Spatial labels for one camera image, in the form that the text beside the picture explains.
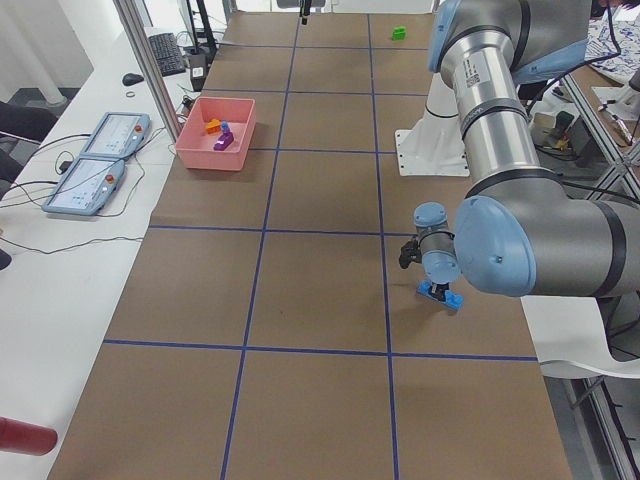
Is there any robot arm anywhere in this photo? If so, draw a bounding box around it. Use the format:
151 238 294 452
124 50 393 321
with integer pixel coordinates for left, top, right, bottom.
299 0 312 25
428 1 639 297

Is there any aluminium frame post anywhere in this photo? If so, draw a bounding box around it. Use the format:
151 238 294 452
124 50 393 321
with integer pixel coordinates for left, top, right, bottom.
113 0 181 144

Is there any white chair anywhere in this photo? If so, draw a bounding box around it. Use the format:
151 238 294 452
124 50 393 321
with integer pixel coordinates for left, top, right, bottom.
521 296 639 380

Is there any long blue block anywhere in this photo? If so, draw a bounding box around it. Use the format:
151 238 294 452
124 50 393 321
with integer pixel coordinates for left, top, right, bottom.
417 279 464 311

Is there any orange block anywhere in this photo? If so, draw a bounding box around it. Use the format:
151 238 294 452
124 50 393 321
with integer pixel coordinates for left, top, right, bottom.
205 118 222 135

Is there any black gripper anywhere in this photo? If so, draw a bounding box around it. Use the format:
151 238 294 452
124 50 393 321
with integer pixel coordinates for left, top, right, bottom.
430 283 449 301

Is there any lower teach pendant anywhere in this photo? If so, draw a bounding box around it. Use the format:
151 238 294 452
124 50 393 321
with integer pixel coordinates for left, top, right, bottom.
42 157 125 216

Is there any green block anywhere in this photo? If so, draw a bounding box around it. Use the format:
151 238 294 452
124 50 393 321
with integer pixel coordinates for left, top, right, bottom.
391 26 407 41

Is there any white camera pedestal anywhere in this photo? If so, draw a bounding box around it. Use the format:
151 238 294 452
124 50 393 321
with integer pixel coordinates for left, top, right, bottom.
394 73 469 177

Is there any pink plastic box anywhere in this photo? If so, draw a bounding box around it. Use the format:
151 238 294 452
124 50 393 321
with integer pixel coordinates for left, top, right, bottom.
175 96 256 171

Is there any teach pendant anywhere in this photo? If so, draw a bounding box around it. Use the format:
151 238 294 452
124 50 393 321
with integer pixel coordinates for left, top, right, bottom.
42 157 125 216
81 112 150 159

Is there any purple wedge block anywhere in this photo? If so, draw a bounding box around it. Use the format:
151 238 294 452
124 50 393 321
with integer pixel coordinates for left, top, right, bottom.
214 131 235 151

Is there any upper teach pendant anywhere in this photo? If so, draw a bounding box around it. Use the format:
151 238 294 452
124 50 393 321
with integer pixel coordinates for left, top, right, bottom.
81 112 150 159

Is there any red bottle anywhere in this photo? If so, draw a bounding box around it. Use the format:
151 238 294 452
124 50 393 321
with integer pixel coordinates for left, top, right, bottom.
0 417 58 456

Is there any black keyboard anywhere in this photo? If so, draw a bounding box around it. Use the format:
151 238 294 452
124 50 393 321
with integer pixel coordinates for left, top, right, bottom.
148 33 186 77

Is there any black computer mouse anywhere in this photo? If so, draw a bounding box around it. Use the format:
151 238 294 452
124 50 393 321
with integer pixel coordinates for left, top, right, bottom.
122 73 144 86

